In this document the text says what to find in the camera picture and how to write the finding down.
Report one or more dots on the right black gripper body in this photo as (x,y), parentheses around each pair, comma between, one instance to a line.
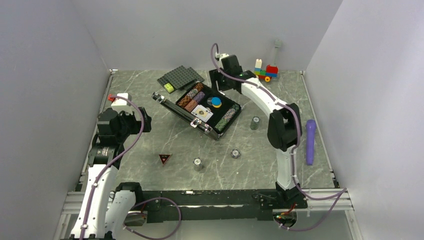
(222,80)

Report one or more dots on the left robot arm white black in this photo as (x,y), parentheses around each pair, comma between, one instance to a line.
(119,128)

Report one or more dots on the triangular all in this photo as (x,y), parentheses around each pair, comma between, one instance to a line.
(164,158)

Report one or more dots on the purple chip row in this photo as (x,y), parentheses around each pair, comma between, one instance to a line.
(198,98)

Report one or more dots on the playing card deck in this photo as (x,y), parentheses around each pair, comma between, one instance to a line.
(202,113)

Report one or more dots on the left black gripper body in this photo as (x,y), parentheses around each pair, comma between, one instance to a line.
(134,126)

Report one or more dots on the colourful lego train toy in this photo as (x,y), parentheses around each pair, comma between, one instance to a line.
(267,73)

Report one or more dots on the orange brown chip row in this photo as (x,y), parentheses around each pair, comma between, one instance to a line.
(190,95)

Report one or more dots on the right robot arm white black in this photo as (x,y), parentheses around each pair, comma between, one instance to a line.
(283,128)

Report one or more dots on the aluminium poker case open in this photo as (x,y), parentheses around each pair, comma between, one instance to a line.
(208,128)

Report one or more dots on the short chip stack centre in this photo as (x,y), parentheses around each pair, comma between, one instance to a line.
(235,153)

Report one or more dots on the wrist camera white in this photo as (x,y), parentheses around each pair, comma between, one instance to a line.
(120,99)
(222,55)

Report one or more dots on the blue round plastic disc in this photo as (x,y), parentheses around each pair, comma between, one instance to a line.
(216,101)

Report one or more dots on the yellow-green lego brick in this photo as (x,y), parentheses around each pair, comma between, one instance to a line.
(169,88)

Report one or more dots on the yellow round plastic disc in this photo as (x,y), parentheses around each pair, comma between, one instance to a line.
(217,106)

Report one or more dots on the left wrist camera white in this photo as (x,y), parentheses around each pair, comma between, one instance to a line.
(120,99)

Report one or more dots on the green blue chip row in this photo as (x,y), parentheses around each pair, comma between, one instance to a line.
(227,117)

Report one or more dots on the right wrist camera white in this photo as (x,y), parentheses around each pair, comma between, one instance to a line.
(222,55)

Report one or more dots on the purple toy microphone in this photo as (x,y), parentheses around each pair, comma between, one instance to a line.
(310,127)

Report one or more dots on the dark grey lego baseplate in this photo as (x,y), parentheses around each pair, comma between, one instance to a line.
(180,77)

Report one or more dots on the red pink chip row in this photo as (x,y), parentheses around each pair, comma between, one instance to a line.
(191,105)

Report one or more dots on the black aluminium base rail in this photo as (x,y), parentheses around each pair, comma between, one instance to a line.
(259,204)

